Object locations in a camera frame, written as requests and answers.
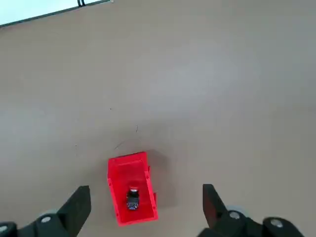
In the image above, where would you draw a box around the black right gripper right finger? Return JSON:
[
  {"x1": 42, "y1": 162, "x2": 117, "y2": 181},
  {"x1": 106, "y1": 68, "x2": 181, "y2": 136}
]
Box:
[{"x1": 195, "y1": 183, "x2": 307, "y2": 237}]

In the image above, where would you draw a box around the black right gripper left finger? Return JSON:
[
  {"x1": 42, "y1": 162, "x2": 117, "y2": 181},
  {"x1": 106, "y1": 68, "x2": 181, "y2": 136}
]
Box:
[{"x1": 0, "y1": 185, "x2": 92, "y2": 237}]

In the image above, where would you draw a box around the red cap medicine bottle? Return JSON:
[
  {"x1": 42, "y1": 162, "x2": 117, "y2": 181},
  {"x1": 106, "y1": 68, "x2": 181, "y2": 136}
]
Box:
[{"x1": 125, "y1": 184, "x2": 141, "y2": 211}]

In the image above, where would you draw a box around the red plastic storage box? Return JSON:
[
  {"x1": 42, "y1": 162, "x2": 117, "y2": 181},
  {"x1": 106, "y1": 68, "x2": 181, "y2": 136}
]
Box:
[{"x1": 107, "y1": 151, "x2": 158, "y2": 227}]

